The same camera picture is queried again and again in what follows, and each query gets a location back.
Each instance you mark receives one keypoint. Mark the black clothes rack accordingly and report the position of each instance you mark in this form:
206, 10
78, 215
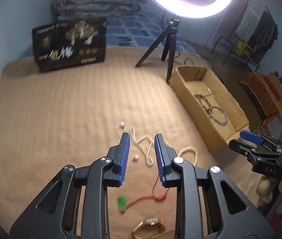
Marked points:
220, 42

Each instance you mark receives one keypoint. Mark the wooden board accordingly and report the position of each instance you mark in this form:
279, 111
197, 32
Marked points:
278, 79

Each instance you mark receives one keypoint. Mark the person's right hand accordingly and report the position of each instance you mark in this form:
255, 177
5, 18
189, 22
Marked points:
263, 188

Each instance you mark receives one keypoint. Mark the black printed bag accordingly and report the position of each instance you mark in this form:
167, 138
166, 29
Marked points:
56, 54

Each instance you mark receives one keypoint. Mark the orange cloth covered table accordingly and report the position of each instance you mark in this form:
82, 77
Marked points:
258, 89

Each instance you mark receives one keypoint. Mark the cardboard box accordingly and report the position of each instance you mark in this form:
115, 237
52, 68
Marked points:
224, 97

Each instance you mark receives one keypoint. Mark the dark hanging clothes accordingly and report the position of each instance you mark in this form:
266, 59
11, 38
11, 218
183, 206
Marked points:
265, 32

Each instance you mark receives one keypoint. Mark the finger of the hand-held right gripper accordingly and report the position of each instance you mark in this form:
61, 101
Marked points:
250, 135
240, 148

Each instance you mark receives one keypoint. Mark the black tripod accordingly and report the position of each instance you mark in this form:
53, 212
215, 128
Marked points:
169, 42

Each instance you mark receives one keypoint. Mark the gold watch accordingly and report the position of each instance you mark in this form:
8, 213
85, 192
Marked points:
152, 221

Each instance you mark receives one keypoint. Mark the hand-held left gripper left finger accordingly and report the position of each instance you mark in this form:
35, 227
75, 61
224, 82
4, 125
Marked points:
124, 159

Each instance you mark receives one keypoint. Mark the striped hanging towel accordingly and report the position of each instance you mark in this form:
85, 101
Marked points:
250, 17

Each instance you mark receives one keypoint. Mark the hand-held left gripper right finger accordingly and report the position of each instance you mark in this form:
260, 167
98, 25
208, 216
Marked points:
159, 159

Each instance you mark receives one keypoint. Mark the silver bangle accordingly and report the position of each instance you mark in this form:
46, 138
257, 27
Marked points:
218, 124

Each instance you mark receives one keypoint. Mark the blue checkered bedsheet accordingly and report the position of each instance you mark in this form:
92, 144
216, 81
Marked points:
136, 29

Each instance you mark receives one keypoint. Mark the small white bead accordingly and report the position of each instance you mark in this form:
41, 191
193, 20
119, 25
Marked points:
122, 125
136, 158

